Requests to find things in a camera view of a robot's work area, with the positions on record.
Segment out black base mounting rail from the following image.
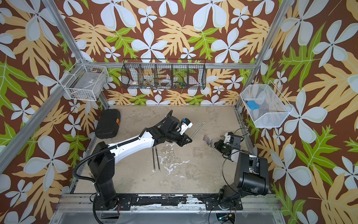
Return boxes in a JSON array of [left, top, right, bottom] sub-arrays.
[[89, 193, 243, 211]]

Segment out blue object in basket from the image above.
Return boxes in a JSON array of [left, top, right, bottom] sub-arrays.
[[246, 100, 260, 110]]

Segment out black plastic tool case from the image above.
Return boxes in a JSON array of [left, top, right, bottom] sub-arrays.
[[95, 109, 121, 139]]

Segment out black wire basket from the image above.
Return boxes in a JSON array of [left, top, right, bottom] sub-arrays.
[[119, 59, 207, 90]]

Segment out grey pencil pink cap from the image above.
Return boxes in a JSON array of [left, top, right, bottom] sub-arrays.
[[155, 146, 161, 172]]

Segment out white wire basket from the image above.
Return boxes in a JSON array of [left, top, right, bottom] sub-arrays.
[[62, 63, 109, 101]]

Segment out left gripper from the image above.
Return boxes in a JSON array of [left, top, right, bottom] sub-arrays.
[[165, 129, 194, 147]]

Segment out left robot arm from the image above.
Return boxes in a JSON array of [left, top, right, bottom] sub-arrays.
[[73, 113, 193, 210]]

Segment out white mesh corner basket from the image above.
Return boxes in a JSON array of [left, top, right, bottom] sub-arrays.
[[240, 82, 294, 129]]

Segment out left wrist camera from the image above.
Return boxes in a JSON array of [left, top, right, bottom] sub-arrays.
[[179, 118, 193, 135]]

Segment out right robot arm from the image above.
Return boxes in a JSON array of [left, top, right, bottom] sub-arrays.
[[214, 132, 269, 210]]

